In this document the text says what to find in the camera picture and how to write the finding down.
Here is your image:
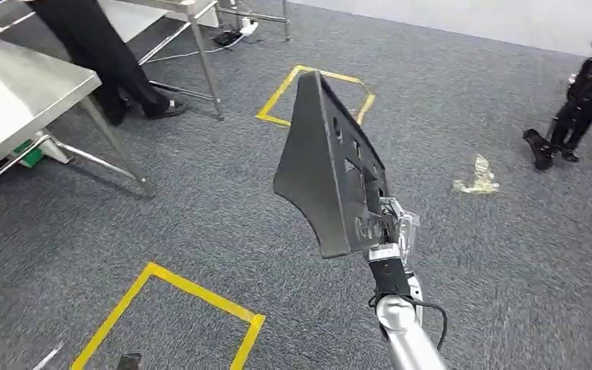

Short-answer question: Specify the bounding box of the crumpled clear tape scrap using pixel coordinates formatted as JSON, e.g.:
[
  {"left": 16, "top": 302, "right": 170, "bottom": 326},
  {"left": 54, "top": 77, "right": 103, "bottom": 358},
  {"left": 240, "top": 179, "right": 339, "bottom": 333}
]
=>
[{"left": 452, "top": 153, "right": 501, "bottom": 196}]

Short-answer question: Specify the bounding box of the stainless steel table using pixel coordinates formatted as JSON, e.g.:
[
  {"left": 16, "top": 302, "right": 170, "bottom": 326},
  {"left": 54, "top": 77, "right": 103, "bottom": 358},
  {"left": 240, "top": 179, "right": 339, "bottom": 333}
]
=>
[
  {"left": 0, "top": 22, "right": 157, "bottom": 201},
  {"left": 96, "top": 0, "right": 292, "bottom": 122}
]

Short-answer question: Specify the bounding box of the black plastic plate bracket panel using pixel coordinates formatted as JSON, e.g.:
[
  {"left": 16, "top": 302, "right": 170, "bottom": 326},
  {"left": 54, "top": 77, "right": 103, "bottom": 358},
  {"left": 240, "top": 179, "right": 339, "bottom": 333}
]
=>
[{"left": 273, "top": 70, "right": 404, "bottom": 260}]

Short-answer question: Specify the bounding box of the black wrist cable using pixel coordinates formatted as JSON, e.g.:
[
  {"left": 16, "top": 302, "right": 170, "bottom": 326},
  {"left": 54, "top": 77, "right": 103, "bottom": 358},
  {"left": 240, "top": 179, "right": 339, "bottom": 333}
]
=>
[{"left": 367, "top": 291, "right": 449, "bottom": 353}]

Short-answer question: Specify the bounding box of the white power cable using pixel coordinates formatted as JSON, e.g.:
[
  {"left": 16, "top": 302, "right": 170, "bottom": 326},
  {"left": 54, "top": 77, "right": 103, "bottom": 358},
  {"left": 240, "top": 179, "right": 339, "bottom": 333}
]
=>
[{"left": 144, "top": 43, "right": 228, "bottom": 66}]

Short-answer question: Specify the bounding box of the standing person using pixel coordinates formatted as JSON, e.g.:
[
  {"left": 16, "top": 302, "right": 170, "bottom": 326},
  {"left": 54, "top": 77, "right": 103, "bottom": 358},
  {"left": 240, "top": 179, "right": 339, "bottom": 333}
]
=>
[{"left": 29, "top": 0, "right": 188, "bottom": 127}]

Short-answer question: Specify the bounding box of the white cabinet panel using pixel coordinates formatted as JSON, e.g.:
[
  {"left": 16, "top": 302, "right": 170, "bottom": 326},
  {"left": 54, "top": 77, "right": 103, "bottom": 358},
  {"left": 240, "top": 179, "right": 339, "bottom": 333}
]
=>
[{"left": 96, "top": 0, "right": 220, "bottom": 46}]

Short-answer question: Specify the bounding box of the black power adapter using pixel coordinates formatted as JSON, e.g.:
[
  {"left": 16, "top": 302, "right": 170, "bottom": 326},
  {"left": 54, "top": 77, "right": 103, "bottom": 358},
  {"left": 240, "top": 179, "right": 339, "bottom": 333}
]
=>
[{"left": 212, "top": 29, "right": 244, "bottom": 48}]

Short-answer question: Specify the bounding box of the green box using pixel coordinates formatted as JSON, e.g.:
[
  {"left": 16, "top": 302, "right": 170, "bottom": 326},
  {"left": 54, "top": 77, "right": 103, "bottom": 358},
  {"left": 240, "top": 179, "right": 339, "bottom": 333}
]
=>
[{"left": 12, "top": 140, "right": 45, "bottom": 170}]

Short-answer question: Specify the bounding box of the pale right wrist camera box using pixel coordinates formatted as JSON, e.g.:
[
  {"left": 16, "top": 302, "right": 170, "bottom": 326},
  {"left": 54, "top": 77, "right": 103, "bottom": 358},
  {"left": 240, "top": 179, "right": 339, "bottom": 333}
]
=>
[{"left": 366, "top": 243, "right": 413, "bottom": 298}]

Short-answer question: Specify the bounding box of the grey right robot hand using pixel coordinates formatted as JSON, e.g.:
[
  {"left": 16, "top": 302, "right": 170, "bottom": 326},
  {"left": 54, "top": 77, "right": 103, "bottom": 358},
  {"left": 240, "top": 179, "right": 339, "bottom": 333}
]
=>
[{"left": 355, "top": 197, "right": 421, "bottom": 257}]

